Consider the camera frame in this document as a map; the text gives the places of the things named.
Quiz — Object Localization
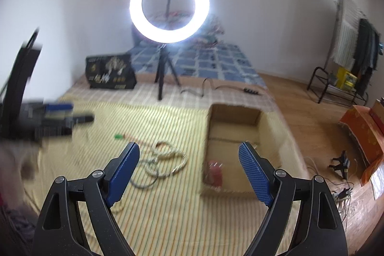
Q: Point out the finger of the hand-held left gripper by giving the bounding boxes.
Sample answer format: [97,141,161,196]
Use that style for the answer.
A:
[35,113,96,140]
[24,101,74,116]

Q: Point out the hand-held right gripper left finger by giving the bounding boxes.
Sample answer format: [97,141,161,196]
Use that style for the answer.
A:
[34,141,141,256]

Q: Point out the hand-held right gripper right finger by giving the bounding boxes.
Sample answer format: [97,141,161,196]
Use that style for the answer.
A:
[238,141,348,256]

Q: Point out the beige bead bracelet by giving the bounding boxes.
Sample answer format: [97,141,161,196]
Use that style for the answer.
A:
[140,158,160,178]

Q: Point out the cardboard box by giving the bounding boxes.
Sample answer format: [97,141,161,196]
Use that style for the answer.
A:
[199,104,303,199]

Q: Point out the long pearl necklace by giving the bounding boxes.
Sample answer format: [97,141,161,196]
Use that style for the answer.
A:
[151,140,188,177]

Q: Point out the person's left hand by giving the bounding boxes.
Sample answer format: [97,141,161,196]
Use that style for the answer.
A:
[0,140,46,194]

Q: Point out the yellow striped sheet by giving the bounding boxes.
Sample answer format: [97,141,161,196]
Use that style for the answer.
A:
[24,100,309,256]

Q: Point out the checkered bed sheet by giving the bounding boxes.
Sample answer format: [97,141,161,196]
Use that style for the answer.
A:
[61,73,279,125]

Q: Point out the black printed bag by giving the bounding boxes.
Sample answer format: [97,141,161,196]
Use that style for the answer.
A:
[86,54,138,90]

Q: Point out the small black floor tripod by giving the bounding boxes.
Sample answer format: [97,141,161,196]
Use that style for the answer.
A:
[328,151,352,179]

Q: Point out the black tripod stand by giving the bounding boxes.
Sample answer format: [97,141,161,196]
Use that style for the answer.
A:
[154,44,181,101]

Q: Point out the black clothes rack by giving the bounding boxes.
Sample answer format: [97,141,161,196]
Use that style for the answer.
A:
[306,0,384,106]

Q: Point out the orange cloth covered table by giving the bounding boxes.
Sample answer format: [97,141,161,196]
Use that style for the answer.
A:
[337,104,384,186]

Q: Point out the dark patterned cloth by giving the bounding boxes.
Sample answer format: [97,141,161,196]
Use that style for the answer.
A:
[0,200,34,256]

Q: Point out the blue patterned blanket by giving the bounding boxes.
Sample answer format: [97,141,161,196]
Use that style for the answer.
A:
[127,16,267,89]

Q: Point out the yellow crate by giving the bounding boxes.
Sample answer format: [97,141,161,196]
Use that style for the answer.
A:
[336,67,358,90]

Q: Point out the red flat box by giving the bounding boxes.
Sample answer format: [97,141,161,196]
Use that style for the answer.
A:
[369,112,384,126]

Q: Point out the tan cardboard carton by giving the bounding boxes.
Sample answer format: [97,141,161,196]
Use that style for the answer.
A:
[371,98,384,121]

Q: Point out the floral quilt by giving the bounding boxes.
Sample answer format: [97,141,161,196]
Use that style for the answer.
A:
[192,16,226,49]

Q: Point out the dark hanging clothes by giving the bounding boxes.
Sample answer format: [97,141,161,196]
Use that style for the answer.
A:
[352,18,381,95]

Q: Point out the striped hanging cloth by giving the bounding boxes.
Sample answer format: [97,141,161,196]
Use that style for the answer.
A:
[331,0,365,68]

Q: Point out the red watch strap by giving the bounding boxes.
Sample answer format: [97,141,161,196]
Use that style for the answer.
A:
[208,161,224,187]

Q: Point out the black cable with inline remote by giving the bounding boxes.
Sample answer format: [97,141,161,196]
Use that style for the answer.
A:
[179,78,262,96]

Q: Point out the power strip with cables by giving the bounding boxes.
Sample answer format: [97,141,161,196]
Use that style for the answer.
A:
[331,186,355,203]

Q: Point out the white ring light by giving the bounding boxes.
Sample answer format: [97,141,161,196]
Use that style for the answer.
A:
[130,0,210,43]

